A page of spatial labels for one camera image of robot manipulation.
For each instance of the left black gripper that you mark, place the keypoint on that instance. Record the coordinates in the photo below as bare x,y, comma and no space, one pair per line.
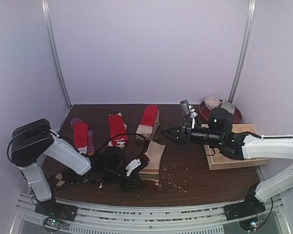
130,184

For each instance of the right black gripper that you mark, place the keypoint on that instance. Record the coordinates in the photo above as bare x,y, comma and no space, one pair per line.
185,134

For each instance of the beige striped maroon sock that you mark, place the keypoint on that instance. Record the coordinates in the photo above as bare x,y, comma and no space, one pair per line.
150,174

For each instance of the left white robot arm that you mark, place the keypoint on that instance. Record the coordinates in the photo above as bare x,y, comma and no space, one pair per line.
37,138

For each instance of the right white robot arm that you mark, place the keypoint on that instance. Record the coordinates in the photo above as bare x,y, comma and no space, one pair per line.
239,146

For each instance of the red beige sock centre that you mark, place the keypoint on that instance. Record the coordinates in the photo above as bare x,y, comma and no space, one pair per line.
150,122

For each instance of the red round plate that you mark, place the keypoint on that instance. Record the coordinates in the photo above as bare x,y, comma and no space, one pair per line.
205,113

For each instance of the red sock centre left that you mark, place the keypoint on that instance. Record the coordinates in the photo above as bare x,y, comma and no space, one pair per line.
117,126

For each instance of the white patterned bowl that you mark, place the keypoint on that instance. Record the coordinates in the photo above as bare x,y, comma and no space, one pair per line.
211,102

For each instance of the wooden compartment box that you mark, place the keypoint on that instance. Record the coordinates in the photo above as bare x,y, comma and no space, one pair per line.
217,161

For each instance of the grey striped cup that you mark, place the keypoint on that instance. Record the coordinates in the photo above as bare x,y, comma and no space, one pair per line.
228,107

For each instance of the black sock three white stripes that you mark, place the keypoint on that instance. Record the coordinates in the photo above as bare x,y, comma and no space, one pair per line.
71,176

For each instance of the red purple sock far left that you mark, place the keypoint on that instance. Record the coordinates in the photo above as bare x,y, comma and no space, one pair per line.
83,137

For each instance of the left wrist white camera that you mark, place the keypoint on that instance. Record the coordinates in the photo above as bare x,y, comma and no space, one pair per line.
132,166

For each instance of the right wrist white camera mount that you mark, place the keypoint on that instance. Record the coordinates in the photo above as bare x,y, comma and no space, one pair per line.
190,113

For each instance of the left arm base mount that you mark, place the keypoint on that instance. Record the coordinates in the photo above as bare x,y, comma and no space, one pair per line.
56,214

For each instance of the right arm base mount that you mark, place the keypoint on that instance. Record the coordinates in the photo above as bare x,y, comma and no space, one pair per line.
250,206

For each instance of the right aluminium corner post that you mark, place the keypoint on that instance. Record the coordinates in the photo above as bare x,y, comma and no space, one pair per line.
246,45

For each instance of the aluminium corner post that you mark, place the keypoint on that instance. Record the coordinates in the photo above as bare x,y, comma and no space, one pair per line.
54,52
246,45

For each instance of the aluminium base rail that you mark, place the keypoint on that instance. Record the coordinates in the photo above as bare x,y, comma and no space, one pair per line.
200,219

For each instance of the left aluminium corner post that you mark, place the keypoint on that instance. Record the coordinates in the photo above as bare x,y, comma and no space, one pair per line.
54,52

